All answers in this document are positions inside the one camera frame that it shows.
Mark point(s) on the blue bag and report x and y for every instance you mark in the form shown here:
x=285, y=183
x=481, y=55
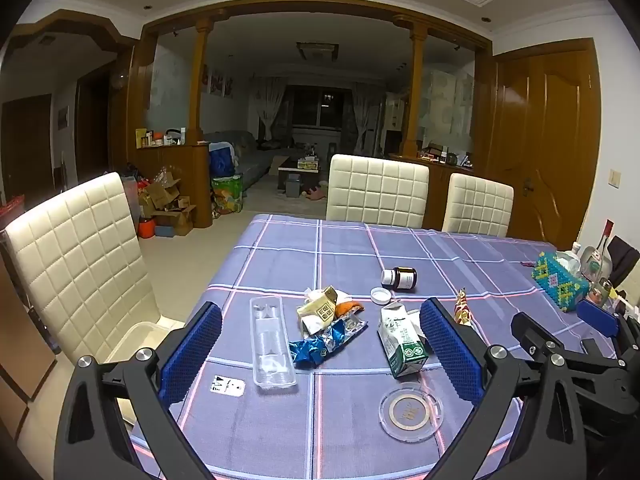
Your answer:
x=220, y=160

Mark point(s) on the grey sofa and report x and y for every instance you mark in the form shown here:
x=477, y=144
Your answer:
x=250, y=160

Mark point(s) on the cream yellow paper carton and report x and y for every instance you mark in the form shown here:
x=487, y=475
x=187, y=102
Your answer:
x=320, y=308

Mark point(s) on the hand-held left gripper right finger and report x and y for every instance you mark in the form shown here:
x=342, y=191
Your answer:
x=452, y=355

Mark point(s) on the dark wooden door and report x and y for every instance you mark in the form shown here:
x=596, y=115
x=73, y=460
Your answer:
x=27, y=145

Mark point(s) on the pile of cardboard boxes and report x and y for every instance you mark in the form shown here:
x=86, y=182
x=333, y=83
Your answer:
x=167, y=200

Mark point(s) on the colourful printed bag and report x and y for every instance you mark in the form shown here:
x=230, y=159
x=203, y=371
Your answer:
x=227, y=195

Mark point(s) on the teal beaded tissue box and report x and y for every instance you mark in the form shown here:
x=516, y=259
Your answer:
x=557, y=280

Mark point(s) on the small white tag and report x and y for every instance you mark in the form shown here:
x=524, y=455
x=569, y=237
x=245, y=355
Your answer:
x=227, y=386

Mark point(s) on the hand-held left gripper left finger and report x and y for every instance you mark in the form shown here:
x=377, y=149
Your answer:
x=192, y=355

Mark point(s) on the cream quilted dining chair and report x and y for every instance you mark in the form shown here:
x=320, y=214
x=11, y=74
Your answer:
x=375, y=190
x=75, y=260
x=477, y=205

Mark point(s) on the white bottle cap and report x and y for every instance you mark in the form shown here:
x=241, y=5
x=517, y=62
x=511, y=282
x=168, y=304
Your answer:
x=381, y=295

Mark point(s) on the window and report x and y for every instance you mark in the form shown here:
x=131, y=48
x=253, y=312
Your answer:
x=320, y=110

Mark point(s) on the wooden partition cabinet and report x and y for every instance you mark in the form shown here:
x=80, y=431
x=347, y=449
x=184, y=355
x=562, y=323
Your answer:
x=440, y=185
x=195, y=180

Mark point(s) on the crumpled white tissue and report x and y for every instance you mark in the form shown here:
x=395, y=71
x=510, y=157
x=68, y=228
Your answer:
x=312, y=292

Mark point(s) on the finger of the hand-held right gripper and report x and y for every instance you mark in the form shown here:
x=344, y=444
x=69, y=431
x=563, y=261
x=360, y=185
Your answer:
x=597, y=317
x=527, y=332

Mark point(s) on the row of bottles and boxes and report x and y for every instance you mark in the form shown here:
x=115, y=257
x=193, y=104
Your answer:
x=157, y=137

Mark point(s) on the orange bucket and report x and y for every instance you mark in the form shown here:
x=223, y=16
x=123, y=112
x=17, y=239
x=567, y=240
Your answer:
x=146, y=228

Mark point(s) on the small glass jar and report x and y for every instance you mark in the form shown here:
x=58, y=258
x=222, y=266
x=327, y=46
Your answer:
x=598, y=292

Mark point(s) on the coffee table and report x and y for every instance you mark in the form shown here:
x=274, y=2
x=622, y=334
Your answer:
x=300, y=172

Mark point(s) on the giraffe print wrapper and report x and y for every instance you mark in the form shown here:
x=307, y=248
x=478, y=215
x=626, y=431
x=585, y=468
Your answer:
x=462, y=312

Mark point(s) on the brown medicine bottle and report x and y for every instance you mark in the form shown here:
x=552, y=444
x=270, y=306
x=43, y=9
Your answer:
x=402, y=278

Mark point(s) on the orange cloth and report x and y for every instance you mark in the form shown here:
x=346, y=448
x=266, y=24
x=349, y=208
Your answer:
x=347, y=308

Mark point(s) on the blue foil wrapper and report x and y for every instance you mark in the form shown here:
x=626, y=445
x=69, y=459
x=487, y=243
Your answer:
x=312, y=351

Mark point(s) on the square ceiling lamp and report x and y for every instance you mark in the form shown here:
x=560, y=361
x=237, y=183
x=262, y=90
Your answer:
x=317, y=51

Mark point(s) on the blue plaid tablecloth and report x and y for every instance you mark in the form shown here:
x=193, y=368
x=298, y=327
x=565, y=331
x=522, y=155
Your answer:
x=280, y=430

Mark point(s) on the glass bottle with red cap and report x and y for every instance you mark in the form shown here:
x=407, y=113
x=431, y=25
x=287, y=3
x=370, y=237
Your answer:
x=595, y=260

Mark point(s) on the small wall picture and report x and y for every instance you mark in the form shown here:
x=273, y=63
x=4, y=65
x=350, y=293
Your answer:
x=62, y=117

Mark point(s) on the black pouch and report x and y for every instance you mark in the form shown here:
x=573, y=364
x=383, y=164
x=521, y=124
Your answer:
x=625, y=262

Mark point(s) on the pink toy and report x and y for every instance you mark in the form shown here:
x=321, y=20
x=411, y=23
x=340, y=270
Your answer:
x=316, y=193

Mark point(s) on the patterned curtain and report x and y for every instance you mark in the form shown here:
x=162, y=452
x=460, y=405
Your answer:
x=362, y=115
x=267, y=105

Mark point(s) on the silver blister pack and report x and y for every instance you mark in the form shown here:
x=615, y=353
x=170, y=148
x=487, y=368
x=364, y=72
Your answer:
x=352, y=326

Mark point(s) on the white light switch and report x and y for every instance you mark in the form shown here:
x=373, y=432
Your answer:
x=614, y=178

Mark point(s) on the grey bin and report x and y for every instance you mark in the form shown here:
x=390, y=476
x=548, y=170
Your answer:
x=292, y=188

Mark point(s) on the green white milk carton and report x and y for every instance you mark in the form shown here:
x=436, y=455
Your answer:
x=402, y=345

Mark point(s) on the clear plastic tray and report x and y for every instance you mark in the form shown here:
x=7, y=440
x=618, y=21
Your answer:
x=272, y=345

